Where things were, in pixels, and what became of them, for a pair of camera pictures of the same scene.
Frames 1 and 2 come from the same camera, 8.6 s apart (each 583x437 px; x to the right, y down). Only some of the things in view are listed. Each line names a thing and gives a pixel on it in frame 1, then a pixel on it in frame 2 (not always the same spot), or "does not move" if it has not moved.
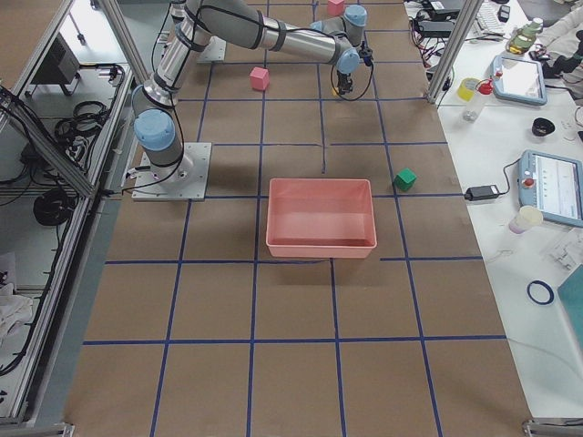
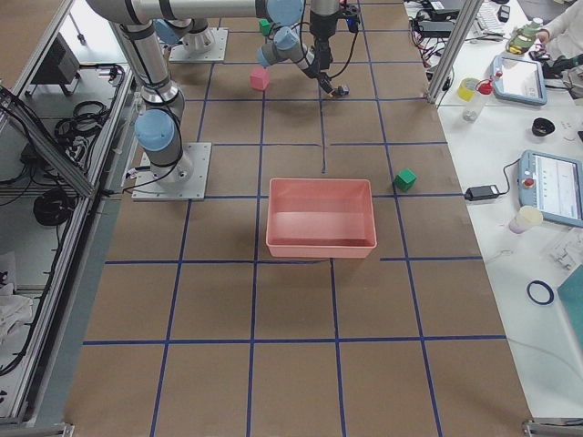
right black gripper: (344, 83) -> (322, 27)
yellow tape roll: (466, 88) does not move
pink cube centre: (260, 78) does not move
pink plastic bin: (321, 218) does not move
